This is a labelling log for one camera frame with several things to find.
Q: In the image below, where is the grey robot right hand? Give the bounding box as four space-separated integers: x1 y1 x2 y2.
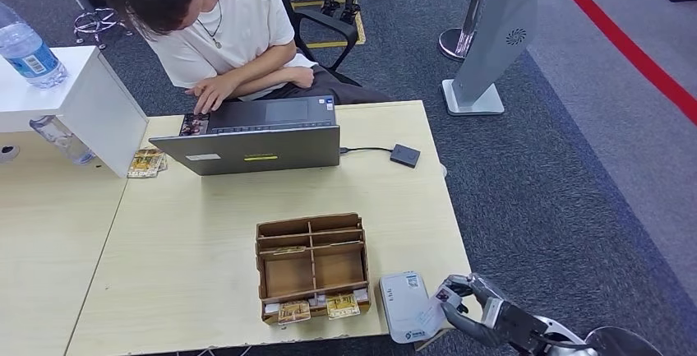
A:
440 273 548 352

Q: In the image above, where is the person's right hand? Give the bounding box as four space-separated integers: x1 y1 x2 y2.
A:
287 66 316 90

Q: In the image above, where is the person's left hand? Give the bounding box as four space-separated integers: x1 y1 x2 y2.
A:
185 74 239 116

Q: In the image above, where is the white ID card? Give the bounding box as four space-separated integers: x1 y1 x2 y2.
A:
414 285 464 340

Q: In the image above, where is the white card reader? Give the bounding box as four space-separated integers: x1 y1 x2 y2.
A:
379 271 448 344

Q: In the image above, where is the person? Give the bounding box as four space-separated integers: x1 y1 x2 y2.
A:
90 0 393 116

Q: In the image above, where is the yellow floor tape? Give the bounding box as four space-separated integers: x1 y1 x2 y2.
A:
289 0 367 50

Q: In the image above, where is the black smartphone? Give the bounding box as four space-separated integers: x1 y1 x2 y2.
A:
178 113 212 138

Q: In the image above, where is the black office chair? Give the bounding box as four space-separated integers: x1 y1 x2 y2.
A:
262 0 363 89

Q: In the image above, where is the grey laptop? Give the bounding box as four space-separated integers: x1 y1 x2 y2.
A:
148 95 341 177

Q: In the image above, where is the small black USB device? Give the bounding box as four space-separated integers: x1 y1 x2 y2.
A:
390 143 422 169

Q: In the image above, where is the white desk shelf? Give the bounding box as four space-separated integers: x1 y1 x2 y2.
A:
0 45 149 179

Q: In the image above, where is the round glossy dark disc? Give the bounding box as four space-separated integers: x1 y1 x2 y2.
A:
580 327 662 356

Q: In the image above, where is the clear plastic bottle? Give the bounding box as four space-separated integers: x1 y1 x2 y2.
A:
30 115 98 167

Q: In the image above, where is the brown cardboard organizer box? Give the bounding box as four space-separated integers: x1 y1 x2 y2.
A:
255 212 372 326

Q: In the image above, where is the water bottle blue label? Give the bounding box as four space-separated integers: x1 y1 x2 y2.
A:
0 1 70 90

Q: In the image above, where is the grey kiosk stand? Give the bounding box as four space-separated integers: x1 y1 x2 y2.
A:
441 0 540 117

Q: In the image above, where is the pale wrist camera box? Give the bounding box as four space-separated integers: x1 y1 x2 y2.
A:
480 298 505 328

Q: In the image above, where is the person's pendant necklace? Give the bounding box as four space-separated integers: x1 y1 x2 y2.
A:
196 0 224 50

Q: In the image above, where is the chrome stanchion post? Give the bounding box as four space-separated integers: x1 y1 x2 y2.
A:
437 0 498 63

